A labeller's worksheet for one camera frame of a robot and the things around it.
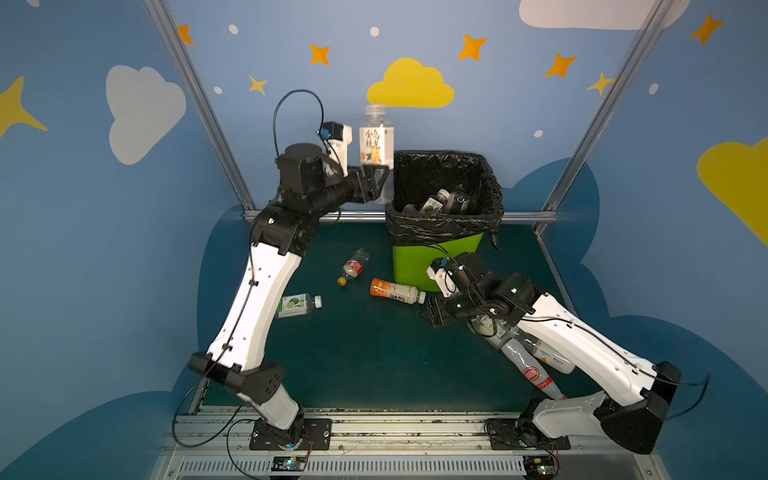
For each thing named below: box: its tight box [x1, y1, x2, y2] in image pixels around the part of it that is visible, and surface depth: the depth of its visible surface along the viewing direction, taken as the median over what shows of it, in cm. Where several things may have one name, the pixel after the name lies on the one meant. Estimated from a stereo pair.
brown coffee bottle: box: [445, 192, 470, 214], surface depth 99 cm
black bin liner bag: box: [385, 150, 505, 250], surface depth 88 cm
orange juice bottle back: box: [370, 278, 427, 304], surface depth 100 cm
